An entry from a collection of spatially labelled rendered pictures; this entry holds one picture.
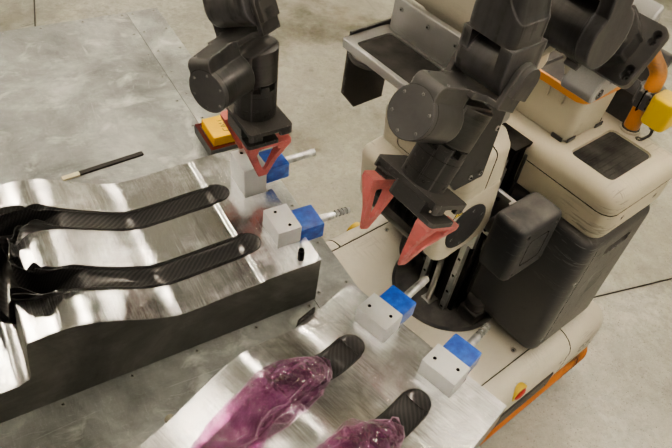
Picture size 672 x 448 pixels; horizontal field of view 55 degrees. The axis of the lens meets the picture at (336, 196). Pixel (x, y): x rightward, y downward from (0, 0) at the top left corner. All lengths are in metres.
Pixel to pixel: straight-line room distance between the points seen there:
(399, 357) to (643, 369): 1.38
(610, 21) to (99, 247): 0.66
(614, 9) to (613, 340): 1.54
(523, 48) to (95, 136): 0.80
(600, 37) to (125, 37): 1.03
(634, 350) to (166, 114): 1.55
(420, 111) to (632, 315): 1.71
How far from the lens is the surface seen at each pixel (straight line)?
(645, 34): 0.91
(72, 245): 0.88
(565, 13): 0.78
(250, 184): 0.96
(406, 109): 0.65
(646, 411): 2.09
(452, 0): 1.02
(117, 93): 1.33
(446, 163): 0.72
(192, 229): 0.93
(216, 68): 0.79
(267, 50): 0.84
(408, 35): 1.07
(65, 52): 1.46
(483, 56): 0.70
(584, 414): 1.99
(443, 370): 0.83
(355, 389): 0.82
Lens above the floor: 1.57
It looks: 44 degrees down
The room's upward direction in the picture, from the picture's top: 9 degrees clockwise
